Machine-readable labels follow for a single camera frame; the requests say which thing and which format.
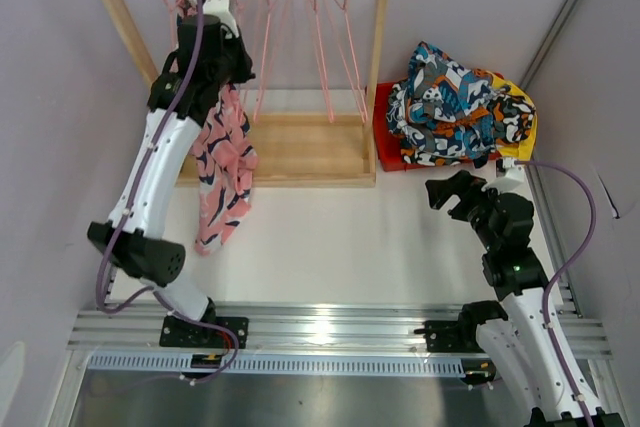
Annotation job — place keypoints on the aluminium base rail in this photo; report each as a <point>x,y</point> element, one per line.
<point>322,338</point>

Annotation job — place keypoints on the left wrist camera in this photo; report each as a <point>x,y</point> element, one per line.
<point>222,10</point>

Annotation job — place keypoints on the orange grey camouflage shorts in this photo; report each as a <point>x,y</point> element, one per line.
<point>512,118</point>

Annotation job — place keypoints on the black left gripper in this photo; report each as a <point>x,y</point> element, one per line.
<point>245,72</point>

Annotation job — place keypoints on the pink patterned shorts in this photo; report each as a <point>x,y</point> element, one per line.
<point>225,161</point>

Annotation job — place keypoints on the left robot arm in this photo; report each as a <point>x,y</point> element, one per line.
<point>209,55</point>

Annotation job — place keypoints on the wooden clothes rack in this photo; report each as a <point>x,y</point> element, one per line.
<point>297,145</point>

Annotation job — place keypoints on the red plastic bin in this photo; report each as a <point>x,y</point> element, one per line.
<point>394,148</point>

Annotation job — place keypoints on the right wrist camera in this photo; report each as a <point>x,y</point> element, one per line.
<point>509,174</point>

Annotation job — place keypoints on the pink hanger of yellow shorts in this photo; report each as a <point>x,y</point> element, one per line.
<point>348,55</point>

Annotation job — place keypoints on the navy blue shorts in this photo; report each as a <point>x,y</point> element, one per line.
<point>480,162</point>

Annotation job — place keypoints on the pink hanger of camouflage shorts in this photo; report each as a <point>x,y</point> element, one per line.
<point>276,11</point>

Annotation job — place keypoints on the pink hanger of blue shorts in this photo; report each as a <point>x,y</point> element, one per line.
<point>247,14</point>

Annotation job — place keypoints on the blue orange patterned shorts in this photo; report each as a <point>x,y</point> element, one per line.
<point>430,67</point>

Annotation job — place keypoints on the pink hanger of navy shorts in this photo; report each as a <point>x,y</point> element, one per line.
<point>317,42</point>

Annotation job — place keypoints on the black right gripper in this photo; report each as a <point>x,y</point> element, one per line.
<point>462,184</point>

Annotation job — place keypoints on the yellow shorts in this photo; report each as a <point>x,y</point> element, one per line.
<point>524,149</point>

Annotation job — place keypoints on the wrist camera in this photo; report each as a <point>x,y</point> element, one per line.
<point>222,10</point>
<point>509,174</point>

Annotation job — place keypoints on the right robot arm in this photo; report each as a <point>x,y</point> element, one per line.
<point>519,330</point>

